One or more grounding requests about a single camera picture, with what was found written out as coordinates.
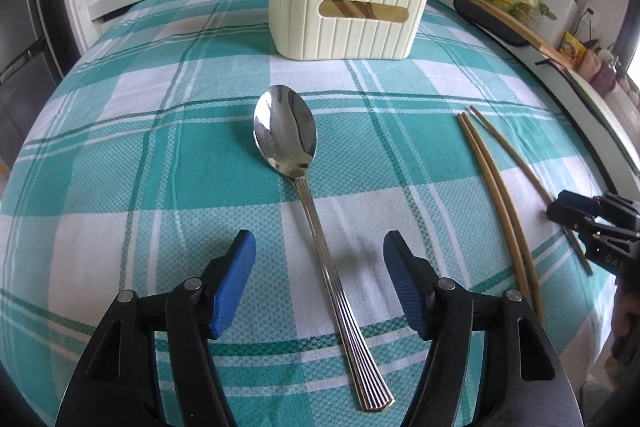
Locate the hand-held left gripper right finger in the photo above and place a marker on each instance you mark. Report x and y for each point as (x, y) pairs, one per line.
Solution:
(405, 287)

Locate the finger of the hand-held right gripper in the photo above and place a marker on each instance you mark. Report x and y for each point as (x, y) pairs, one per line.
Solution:
(590, 205)
(562, 209)

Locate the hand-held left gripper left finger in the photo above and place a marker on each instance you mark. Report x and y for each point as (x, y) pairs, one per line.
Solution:
(232, 287)

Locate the bamboo chopstick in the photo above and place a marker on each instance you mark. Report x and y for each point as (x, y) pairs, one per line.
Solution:
(502, 146)
(506, 227)
(518, 227)

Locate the stainless steel spoon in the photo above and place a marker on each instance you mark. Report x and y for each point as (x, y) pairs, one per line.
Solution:
(285, 127)

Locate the person's right hand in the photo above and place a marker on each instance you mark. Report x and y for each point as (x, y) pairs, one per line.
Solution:
(627, 317)

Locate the pink cloth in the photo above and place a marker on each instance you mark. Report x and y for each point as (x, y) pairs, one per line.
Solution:
(592, 67)

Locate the teal checked tablecloth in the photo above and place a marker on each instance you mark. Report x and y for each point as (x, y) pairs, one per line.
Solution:
(150, 157)

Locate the yellow food packet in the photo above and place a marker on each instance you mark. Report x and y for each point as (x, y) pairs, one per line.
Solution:
(572, 49)

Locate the wooden cutting board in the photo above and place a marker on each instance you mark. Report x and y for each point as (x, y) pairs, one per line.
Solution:
(545, 47)

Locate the black cutting board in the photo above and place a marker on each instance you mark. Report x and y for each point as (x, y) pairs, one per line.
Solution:
(492, 24)

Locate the white knife block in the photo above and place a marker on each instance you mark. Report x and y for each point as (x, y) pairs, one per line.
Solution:
(557, 4)

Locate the dark grey refrigerator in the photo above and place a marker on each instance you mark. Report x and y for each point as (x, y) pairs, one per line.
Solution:
(25, 32)

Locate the wall socket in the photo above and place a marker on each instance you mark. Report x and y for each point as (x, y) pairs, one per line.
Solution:
(588, 15)

